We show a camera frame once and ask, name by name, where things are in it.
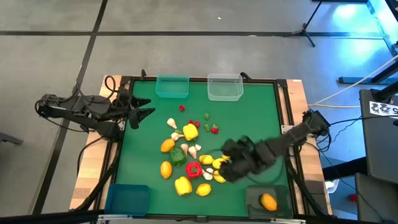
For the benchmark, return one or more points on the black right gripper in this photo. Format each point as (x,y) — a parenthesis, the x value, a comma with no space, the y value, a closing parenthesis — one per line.
(245,158)

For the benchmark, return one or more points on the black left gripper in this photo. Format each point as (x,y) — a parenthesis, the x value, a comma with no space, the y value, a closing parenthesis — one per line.
(126,105)

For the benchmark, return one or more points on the white garlic bulb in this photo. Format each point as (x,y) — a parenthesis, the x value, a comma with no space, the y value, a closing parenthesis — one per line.
(207,174)

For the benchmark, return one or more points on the small garlic bulb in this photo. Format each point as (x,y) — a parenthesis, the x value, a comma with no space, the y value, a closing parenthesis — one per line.
(198,147)

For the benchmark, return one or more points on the small green pepper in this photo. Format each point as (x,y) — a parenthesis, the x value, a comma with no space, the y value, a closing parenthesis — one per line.
(206,116)
(207,127)
(215,126)
(178,131)

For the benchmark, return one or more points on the red bell pepper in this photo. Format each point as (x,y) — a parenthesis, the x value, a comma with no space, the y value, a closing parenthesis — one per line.
(193,170)

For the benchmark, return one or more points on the yellow bell pepper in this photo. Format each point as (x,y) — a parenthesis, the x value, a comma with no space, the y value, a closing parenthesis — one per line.
(190,132)
(183,185)

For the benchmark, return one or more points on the green bell pepper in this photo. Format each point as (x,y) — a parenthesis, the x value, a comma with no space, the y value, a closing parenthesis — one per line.
(178,156)

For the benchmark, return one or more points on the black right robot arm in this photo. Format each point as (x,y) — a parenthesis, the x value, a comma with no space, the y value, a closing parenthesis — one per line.
(298,130)

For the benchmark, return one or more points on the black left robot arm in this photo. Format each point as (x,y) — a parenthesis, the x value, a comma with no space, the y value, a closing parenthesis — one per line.
(77,107)

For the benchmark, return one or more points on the black table clamp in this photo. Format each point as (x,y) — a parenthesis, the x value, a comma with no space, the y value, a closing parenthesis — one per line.
(245,75)
(142,74)

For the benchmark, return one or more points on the teal translucent plastic basket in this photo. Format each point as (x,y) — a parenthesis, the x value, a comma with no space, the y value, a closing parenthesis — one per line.
(172,88)

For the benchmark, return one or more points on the green table mat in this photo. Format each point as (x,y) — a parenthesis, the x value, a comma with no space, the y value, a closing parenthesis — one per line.
(248,118)

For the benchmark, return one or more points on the silver mounting plate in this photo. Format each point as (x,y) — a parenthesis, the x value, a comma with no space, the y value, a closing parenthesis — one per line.
(285,128)

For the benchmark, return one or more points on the clear plastic basket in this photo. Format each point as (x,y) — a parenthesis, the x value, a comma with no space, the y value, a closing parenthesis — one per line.
(225,90)

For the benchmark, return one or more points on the blue plastic basket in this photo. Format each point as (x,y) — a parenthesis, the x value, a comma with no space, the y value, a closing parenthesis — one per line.
(127,200)

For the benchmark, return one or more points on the small red object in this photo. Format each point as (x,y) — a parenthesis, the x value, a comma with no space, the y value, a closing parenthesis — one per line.
(353,198)

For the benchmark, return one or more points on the grey stand foot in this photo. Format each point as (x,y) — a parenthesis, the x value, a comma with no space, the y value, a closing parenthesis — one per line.
(11,139)

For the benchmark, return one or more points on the black desk leg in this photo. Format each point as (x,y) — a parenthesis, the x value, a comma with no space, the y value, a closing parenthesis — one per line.
(345,80)

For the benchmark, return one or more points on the black rig beam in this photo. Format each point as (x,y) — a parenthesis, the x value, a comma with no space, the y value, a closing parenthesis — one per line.
(46,217)

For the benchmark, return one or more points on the dark grey cabinet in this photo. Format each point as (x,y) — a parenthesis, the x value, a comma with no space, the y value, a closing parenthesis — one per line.
(379,140)

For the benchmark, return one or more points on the grey storage box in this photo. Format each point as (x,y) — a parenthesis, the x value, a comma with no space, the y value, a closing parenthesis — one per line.
(376,199)

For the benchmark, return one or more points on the black tripod stand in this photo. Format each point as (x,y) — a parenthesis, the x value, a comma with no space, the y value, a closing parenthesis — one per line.
(304,30)

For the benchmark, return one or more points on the white marker tag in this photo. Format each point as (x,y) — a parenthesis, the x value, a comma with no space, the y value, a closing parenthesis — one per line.
(382,109)

